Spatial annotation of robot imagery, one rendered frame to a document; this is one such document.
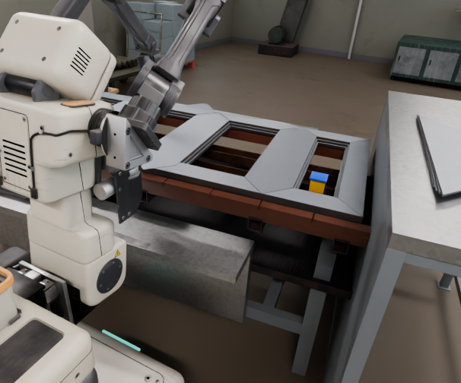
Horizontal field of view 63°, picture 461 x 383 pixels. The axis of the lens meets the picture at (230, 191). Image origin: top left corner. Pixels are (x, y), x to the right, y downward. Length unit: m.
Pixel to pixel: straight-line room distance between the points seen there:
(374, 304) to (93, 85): 0.81
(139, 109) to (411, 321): 1.82
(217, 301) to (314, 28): 8.81
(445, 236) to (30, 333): 0.89
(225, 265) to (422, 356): 1.20
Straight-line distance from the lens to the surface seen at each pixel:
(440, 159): 1.23
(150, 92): 0.87
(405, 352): 2.10
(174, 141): 1.66
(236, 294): 1.48
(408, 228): 0.88
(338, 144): 1.86
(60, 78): 0.86
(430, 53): 7.85
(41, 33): 0.93
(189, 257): 1.26
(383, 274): 0.91
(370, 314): 0.99
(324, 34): 9.86
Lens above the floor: 1.49
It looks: 30 degrees down
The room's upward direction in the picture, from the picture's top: 4 degrees clockwise
